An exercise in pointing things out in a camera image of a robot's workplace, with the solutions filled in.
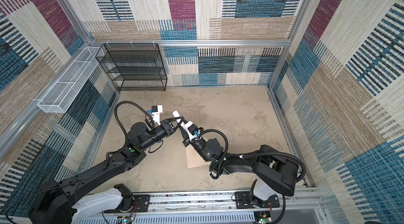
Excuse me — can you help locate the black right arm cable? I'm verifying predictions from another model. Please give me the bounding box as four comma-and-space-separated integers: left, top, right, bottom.
198, 128, 307, 184

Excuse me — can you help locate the black wire shelf rack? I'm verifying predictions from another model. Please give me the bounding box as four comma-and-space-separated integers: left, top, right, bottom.
95, 43, 167, 91

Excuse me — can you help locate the pink envelope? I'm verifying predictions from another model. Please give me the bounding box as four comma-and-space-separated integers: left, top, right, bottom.
185, 145, 210, 169

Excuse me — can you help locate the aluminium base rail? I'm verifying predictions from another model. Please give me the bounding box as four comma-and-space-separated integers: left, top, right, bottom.
73, 187, 333, 224

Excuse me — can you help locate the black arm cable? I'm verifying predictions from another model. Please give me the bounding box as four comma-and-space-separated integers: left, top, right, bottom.
198, 128, 307, 184
104, 100, 156, 168

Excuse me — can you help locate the white wire mesh basket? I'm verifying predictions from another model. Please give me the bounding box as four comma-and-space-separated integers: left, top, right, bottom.
37, 46, 100, 114

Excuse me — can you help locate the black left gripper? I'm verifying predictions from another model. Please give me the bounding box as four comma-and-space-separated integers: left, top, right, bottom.
140, 117, 183, 152

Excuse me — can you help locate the white glue stick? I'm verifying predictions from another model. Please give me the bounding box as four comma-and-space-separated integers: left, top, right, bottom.
173, 111, 182, 122

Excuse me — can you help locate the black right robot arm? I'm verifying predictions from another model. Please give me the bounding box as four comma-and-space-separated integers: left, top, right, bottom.
181, 122, 307, 208

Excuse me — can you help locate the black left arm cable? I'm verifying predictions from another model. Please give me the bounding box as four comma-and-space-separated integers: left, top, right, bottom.
104, 100, 156, 168

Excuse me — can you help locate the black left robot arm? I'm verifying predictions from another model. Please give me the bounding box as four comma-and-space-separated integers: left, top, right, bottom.
29, 116, 185, 224

